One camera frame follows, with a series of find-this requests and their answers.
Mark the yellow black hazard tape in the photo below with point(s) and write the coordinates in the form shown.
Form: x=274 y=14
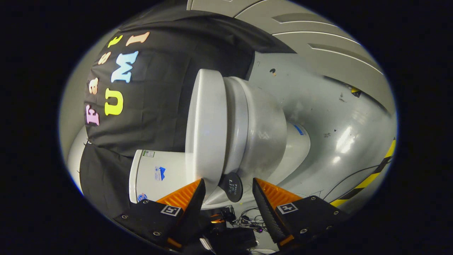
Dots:
x=368 y=180

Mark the round black lid tab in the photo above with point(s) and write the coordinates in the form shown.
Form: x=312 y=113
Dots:
x=231 y=187

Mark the black backdrop cloth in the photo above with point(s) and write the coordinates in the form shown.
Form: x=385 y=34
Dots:
x=159 y=88

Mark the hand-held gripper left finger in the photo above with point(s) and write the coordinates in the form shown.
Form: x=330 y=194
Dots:
x=191 y=209

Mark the white drawer cabinet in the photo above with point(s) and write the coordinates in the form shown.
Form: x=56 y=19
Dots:
x=318 y=35

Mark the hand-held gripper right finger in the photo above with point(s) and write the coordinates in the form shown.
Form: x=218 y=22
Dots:
x=267 y=212

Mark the white toilet lid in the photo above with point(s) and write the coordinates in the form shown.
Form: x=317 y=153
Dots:
x=205 y=124

